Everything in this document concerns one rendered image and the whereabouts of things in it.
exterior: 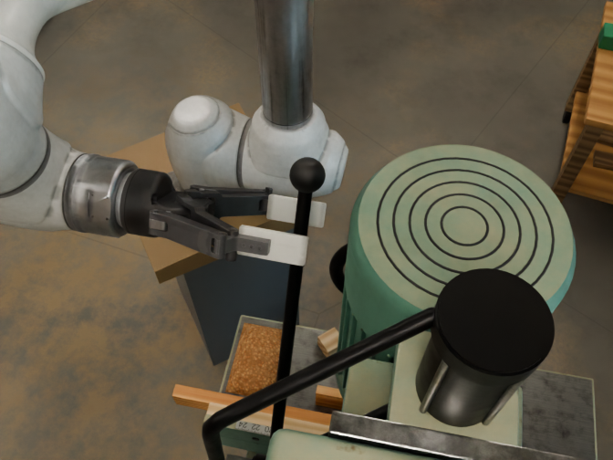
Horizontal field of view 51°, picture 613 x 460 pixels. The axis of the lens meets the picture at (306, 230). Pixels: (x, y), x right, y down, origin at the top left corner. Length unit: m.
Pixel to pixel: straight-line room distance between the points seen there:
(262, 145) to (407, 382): 0.92
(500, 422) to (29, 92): 0.50
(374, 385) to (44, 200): 0.41
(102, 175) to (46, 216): 0.08
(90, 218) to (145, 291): 1.51
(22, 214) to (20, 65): 0.17
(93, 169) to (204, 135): 0.62
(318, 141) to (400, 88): 1.49
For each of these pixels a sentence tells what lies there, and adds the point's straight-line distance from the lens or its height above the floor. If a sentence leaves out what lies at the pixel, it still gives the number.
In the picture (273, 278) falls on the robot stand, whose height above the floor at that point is 0.39.
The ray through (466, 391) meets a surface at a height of 1.58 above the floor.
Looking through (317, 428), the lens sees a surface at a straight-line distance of 1.00.
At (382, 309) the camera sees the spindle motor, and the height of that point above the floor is 1.48.
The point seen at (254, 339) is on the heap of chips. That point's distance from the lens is 1.08.
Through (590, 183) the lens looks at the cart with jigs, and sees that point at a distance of 2.38.
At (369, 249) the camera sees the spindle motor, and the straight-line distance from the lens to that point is 0.48.
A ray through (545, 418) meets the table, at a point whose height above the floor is 0.90.
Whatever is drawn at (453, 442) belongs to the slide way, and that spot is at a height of 1.52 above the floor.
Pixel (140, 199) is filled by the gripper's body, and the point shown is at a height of 1.36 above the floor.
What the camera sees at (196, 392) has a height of 0.94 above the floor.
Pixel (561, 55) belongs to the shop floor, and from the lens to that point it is 3.09.
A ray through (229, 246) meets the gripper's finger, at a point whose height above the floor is 1.39.
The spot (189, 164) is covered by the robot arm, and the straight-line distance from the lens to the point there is 1.38.
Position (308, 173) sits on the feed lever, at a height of 1.44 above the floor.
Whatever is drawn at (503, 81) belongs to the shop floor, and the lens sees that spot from 2.89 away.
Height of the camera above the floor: 1.92
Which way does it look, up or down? 57 degrees down
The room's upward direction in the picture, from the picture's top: straight up
